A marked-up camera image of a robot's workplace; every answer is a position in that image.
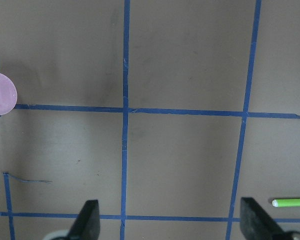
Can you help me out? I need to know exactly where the pink mesh pen cup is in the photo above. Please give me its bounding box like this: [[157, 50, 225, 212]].
[[0, 73, 18, 116]]

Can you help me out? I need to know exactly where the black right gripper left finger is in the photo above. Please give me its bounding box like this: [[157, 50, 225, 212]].
[[67, 199, 101, 240]]

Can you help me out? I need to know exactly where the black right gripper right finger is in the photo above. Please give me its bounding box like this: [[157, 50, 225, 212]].
[[240, 197, 285, 240]]

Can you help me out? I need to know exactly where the green highlighter pen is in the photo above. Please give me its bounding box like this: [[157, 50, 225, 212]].
[[271, 198, 300, 208]]

